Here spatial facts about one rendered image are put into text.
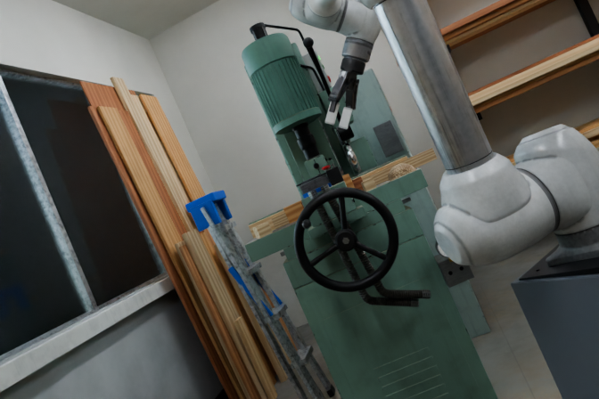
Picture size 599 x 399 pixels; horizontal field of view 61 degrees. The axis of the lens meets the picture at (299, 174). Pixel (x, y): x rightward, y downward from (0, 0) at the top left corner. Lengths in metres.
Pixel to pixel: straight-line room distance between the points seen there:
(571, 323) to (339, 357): 0.73
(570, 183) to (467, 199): 0.22
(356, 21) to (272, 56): 0.31
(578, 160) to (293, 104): 0.90
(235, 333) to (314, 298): 1.40
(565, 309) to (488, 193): 0.31
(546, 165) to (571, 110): 3.02
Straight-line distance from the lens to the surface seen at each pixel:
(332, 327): 1.66
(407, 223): 1.62
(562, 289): 1.21
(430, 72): 1.05
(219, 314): 3.00
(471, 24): 3.64
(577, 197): 1.17
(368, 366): 1.70
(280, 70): 1.73
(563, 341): 1.28
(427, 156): 1.78
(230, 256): 2.48
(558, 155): 1.18
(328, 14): 1.58
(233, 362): 3.05
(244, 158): 4.24
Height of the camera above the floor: 0.97
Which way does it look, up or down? 2 degrees up
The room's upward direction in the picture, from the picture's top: 24 degrees counter-clockwise
